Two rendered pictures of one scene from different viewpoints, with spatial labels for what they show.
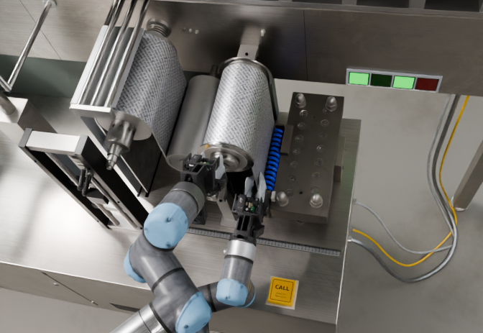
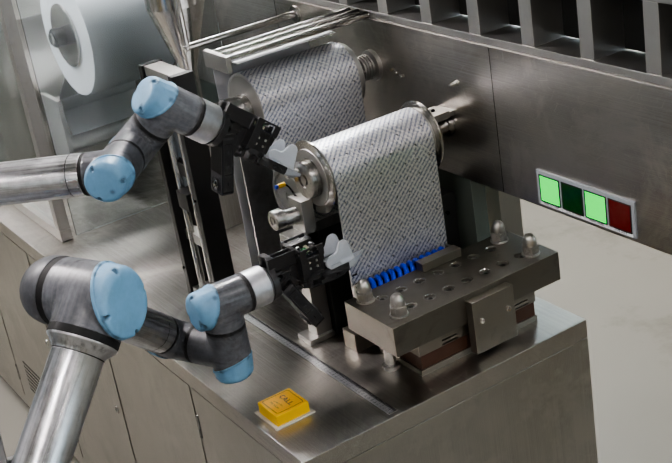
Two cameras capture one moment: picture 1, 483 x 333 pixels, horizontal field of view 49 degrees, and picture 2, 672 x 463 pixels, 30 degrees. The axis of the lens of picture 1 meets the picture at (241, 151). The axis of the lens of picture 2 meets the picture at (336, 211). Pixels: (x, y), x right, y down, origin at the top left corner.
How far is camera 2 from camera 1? 1.73 m
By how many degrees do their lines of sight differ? 44
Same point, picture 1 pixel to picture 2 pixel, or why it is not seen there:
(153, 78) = (305, 74)
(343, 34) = (527, 98)
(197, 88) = not seen: hidden behind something
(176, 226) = (155, 89)
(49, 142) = (161, 67)
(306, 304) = (295, 433)
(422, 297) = not seen: outside the picture
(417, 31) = (592, 100)
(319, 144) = (471, 276)
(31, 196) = (160, 247)
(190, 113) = not seen: hidden behind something
